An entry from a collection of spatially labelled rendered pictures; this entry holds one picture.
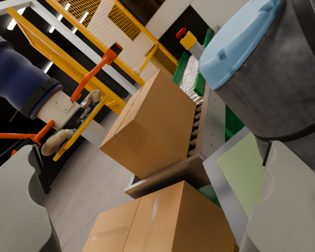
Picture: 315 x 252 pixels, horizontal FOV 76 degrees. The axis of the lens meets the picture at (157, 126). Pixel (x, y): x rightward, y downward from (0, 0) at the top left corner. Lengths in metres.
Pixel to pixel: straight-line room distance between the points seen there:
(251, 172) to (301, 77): 0.26
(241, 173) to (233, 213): 0.10
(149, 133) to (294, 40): 0.89
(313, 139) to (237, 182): 0.19
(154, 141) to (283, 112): 0.86
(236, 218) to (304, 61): 0.37
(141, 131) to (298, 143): 0.84
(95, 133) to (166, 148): 1.30
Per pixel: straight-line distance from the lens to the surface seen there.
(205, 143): 1.13
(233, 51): 0.29
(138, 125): 1.08
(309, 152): 0.39
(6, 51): 1.14
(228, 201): 0.57
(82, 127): 0.96
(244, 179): 0.50
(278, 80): 0.31
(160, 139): 1.11
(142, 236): 1.19
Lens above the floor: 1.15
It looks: 17 degrees down
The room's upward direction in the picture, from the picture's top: 50 degrees counter-clockwise
